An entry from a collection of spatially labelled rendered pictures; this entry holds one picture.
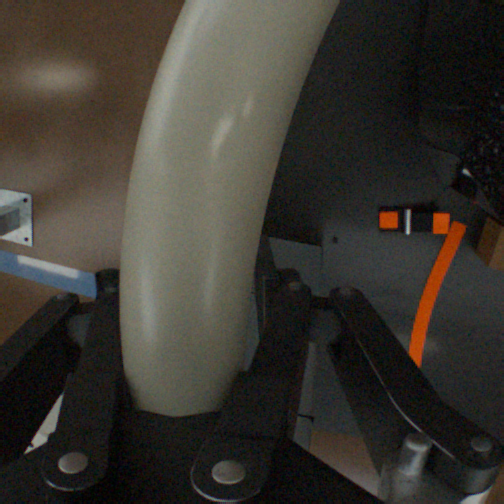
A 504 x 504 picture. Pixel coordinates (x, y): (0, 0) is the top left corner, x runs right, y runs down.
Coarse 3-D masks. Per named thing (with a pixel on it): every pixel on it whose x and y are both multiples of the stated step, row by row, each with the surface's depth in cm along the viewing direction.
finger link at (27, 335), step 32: (32, 320) 12; (64, 320) 13; (0, 352) 10; (32, 352) 11; (64, 352) 14; (0, 384) 9; (32, 384) 10; (64, 384) 13; (0, 416) 9; (32, 416) 10; (0, 448) 8
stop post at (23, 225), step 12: (0, 192) 133; (12, 192) 132; (0, 204) 135; (12, 204) 134; (24, 204) 133; (0, 216) 124; (12, 216) 131; (24, 216) 135; (0, 228) 125; (12, 228) 132; (24, 228) 136; (12, 240) 139; (24, 240) 137
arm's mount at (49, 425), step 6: (60, 396) 50; (60, 402) 49; (54, 408) 48; (54, 414) 47; (48, 420) 45; (54, 420) 46; (42, 426) 44; (48, 426) 44; (54, 426) 45; (42, 432) 43; (48, 432) 44; (36, 438) 43; (42, 438) 43; (30, 444) 43; (36, 444) 44; (30, 450) 44
